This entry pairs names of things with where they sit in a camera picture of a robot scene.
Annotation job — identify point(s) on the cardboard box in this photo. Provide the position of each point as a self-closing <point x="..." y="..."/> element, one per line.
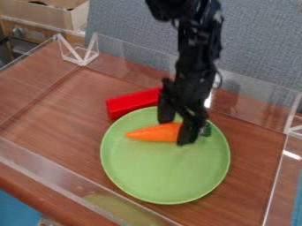
<point x="64" y="14"/>

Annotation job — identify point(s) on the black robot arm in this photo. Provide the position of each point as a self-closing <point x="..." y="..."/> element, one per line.
<point x="197" y="21"/>

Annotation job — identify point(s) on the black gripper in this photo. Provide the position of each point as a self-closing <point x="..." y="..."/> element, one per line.
<point x="181" y="97"/>

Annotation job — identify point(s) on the clear acrylic corner bracket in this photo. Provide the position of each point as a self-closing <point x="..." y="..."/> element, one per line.
<point x="79" y="55"/>

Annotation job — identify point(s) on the orange toy carrot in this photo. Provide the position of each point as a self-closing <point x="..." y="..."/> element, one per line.
<point x="171" y="132"/>

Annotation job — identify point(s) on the red block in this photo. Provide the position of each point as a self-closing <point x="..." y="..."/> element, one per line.
<point x="125" y="103"/>

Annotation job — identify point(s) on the wooden shelf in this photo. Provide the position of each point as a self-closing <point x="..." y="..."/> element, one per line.
<point x="36" y="33"/>

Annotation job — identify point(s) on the green plate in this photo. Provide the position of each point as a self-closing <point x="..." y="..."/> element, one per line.
<point x="157" y="171"/>

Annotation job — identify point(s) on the clear acrylic tray wall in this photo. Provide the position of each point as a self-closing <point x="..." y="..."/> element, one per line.
<point x="53" y="121"/>

